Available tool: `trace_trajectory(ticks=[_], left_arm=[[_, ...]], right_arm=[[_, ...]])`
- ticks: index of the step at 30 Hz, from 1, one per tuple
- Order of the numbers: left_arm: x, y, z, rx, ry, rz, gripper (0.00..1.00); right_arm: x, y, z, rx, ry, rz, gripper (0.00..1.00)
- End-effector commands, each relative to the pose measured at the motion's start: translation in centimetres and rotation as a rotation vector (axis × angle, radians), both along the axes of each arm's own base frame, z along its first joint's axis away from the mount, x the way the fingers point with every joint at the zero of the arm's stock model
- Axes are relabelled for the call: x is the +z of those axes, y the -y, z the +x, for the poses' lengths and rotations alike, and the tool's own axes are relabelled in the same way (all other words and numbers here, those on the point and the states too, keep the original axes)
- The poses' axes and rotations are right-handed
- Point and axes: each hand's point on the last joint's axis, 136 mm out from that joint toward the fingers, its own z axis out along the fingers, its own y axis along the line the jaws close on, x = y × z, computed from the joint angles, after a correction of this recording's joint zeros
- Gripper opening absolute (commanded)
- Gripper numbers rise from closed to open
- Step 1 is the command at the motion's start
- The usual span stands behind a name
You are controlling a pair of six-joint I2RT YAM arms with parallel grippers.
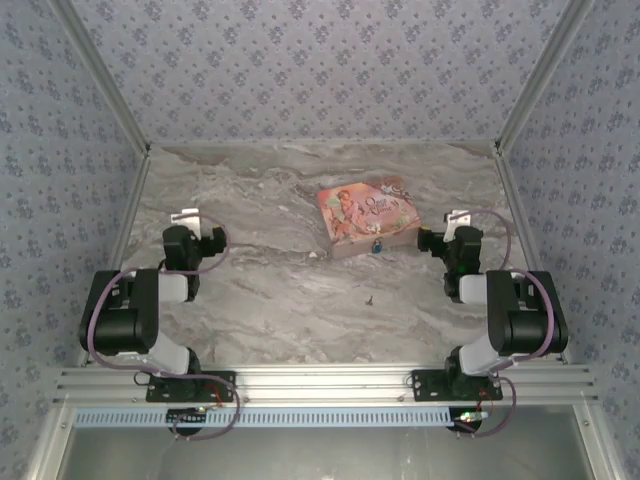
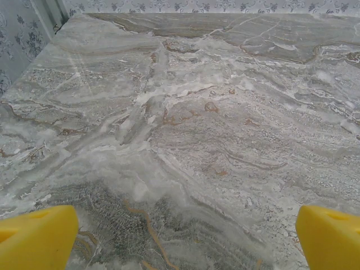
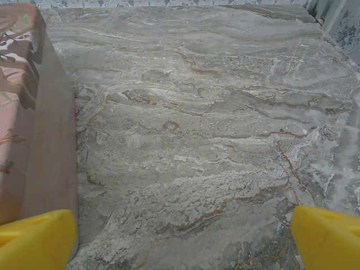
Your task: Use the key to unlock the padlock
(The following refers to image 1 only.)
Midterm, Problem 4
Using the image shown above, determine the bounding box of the pink illustrated wooden box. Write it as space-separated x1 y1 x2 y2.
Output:
316 175 422 260

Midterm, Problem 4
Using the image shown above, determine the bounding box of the black controller board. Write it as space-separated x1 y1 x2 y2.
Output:
447 407 486 434
166 407 209 434

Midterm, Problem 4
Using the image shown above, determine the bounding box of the grey metal panel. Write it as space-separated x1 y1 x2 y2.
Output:
54 424 596 480

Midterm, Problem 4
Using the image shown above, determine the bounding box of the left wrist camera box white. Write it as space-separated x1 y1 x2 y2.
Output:
170 208 202 236

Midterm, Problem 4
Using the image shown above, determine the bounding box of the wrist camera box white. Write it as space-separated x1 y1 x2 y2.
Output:
443 209 472 242
170 208 202 236

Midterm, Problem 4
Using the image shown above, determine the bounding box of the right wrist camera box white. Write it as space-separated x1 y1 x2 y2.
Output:
443 209 472 242

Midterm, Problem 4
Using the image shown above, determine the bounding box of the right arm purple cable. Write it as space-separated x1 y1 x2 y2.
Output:
452 208 569 440

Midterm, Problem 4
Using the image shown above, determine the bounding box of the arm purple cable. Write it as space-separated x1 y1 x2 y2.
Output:
452 208 569 440
85 223 242 442

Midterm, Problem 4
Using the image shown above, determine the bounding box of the aluminium table side rail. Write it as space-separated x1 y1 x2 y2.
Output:
494 148 572 365
77 148 152 367

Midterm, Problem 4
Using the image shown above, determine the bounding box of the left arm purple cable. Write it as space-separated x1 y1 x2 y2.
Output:
85 223 242 442

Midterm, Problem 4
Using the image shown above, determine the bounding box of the thin aluminium table rail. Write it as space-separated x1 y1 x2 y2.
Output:
149 139 497 148

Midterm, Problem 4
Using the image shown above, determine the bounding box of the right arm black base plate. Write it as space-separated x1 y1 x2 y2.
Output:
410 369 504 402

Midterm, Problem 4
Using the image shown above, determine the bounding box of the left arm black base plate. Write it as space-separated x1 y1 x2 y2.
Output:
145 371 238 403

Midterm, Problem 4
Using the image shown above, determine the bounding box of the wide aluminium mounting rail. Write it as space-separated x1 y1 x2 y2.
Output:
53 364 599 404

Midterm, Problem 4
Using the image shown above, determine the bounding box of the aluminium frame post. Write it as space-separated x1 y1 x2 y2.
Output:
493 0 599 154
49 0 153 154

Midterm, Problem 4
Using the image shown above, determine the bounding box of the white slotted cable duct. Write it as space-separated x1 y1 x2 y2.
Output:
73 405 494 429

